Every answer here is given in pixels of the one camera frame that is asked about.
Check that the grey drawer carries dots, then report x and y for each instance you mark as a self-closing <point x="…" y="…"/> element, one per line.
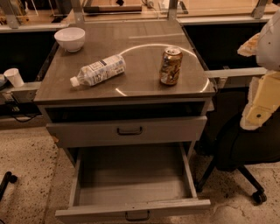
<point x="131" y="183"/>
<point x="124" y="132"/>

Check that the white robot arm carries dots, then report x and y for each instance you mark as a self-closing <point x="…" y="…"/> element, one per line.
<point x="264" y="92"/>

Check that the grey top drawer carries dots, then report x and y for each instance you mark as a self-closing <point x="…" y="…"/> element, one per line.
<point x="124" y="132"/>

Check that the grey drawer cabinet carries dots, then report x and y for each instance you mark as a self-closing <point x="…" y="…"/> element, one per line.
<point x="135" y="94"/>

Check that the clear plastic water bottle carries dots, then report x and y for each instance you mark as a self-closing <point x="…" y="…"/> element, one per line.
<point x="99" y="71"/>

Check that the gold soda can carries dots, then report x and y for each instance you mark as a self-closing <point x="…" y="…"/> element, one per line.
<point x="170" y="65"/>

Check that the white ceramic bowl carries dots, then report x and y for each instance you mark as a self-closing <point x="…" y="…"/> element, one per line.
<point x="71" y="39"/>

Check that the black office chair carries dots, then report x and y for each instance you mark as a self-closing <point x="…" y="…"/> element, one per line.
<point x="233" y="148"/>

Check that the white paper cup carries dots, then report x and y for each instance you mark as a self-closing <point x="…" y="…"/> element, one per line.
<point x="14" y="77"/>

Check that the black caster base at left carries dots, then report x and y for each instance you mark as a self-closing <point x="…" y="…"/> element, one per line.
<point x="7" y="178"/>

